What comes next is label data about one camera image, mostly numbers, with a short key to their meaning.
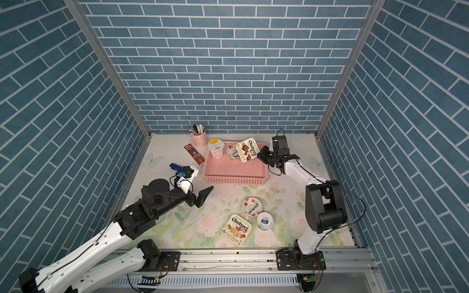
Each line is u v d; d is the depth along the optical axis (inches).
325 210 18.4
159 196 19.8
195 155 42.6
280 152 28.2
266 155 32.2
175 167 40.2
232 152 41.3
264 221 31.1
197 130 43.6
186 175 22.1
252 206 33.3
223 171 42.3
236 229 31.0
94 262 17.6
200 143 43.5
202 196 23.6
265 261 29.7
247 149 36.9
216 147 40.1
